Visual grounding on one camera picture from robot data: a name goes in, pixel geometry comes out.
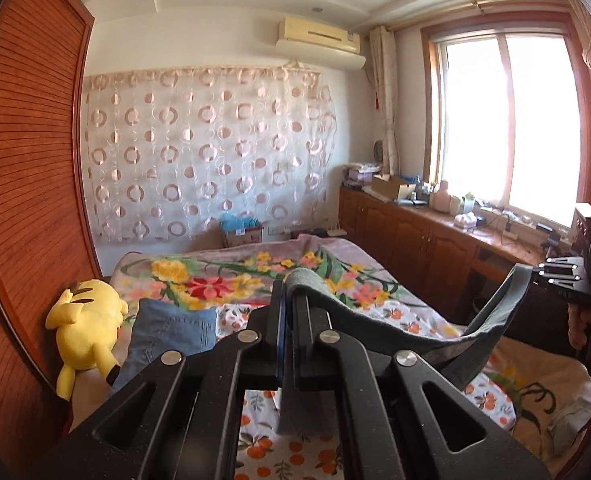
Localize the grey-blue shorts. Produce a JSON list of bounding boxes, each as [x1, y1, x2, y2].
[[275, 263, 534, 436]]

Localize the circle pattern sheer curtain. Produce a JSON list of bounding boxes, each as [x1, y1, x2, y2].
[[81, 66, 337, 243]]

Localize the beige tied window curtain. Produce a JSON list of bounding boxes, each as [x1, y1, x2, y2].
[[369, 25, 399, 174]]

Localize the yellow Pikachu plush toy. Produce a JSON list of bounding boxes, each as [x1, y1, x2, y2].
[[45, 280, 128, 401]]

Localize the floral pink blanket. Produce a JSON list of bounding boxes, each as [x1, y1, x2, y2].
[[110, 235, 591, 474]]

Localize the person's right hand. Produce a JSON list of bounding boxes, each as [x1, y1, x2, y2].
[[566, 303, 591, 361]]

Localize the wooden cabinet counter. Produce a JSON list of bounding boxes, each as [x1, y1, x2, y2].
[[337, 185, 577, 356]]

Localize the cardboard box with blue cloth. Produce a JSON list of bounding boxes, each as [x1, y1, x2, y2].
[[220, 214, 263, 247]]

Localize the white plastic jug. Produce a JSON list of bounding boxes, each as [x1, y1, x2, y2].
[[430, 180, 451, 214]]

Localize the orange fruit print sheet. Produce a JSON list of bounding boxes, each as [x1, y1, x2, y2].
[[216, 300, 517, 479]]

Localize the wall air conditioner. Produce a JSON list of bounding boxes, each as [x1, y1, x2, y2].
[[276, 16, 366, 70]]

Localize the folded blue denim jeans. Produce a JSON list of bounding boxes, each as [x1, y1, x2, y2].
[[110, 298, 218, 393]]

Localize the cardboard box on counter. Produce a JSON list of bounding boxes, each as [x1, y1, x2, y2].
[[371, 174, 416, 200]]

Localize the window with wooden frame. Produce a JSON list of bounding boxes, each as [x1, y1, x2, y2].
[[420, 11, 591, 228]]

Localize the stack of books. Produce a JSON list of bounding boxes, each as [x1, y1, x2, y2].
[[343, 162, 381, 188]]

